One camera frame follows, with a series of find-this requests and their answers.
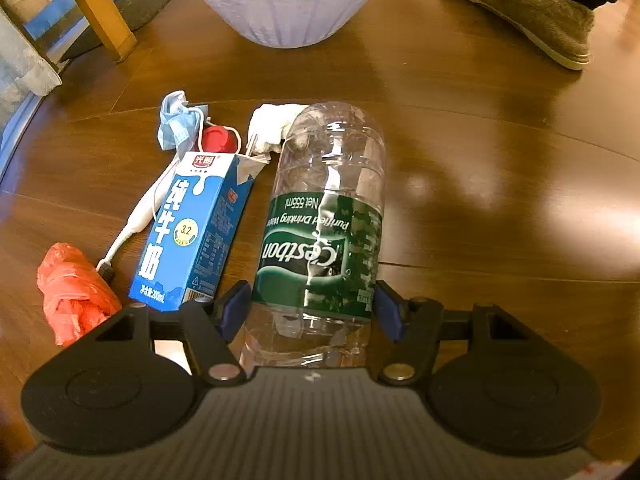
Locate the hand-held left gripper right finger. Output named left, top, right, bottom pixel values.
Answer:
left=375, top=280, right=546, bottom=387

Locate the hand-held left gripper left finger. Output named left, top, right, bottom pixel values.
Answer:
left=95, top=281, right=252, bottom=387

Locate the blue milk carton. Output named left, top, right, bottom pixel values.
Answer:
left=128, top=151, right=263, bottom=313

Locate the clear plastic water bottle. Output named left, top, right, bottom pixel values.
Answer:
left=239, top=101, right=387, bottom=368

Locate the lavender plastic basket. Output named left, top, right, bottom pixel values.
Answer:
left=131, top=0, right=441, bottom=50

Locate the grey slipper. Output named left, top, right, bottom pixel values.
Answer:
left=439, top=0, right=596, bottom=72

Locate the white toothbrush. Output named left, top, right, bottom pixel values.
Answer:
left=95, top=152, right=183, bottom=282

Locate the red plastic bag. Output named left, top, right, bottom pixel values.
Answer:
left=36, top=242, right=123, bottom=347

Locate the red bottle cap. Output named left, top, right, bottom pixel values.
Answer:
left=201, top=126, right=236, bottom=153

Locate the crumpled white tissue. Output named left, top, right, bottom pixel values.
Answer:
left=247, top=102, right=306, bottom=163

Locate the blue face mask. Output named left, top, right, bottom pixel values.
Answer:
left=156, top=91, right=251, bottom=157

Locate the dark floor mat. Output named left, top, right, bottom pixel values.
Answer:
left=65, top=0, right=183, bottom=61

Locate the light blue starry curtain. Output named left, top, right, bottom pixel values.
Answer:
left=0, top=0, right=63, bottom=111

